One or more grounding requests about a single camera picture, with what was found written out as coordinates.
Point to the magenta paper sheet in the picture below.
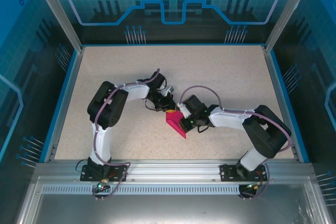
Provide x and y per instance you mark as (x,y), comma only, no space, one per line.
(174,120)

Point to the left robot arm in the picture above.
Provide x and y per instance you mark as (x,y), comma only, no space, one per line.
(105,108)

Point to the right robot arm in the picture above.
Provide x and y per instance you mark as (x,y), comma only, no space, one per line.
(265,129)

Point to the sheet metal panel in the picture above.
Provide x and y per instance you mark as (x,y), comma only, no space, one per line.
(170,211)

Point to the blue side border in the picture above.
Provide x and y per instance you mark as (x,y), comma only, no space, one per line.
(60,103)
(284,90)

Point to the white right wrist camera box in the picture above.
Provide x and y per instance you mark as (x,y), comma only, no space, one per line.
(184,111)

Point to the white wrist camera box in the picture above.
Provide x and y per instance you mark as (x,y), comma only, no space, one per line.
(184,111)
(169,91)

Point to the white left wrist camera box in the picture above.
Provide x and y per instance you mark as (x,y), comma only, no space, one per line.
(169,91)

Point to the aluminium mounting rail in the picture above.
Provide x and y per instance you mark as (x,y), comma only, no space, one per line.
(173,171)

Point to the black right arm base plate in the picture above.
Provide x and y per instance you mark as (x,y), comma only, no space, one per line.
(228,172)

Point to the aluminium side rail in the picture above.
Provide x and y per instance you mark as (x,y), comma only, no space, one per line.
(277,90)
(65,103)

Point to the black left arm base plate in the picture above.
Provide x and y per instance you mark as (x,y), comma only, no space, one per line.
(90,175)

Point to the aluminium frame post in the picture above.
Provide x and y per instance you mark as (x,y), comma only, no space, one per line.
(63,16)
(284,16)

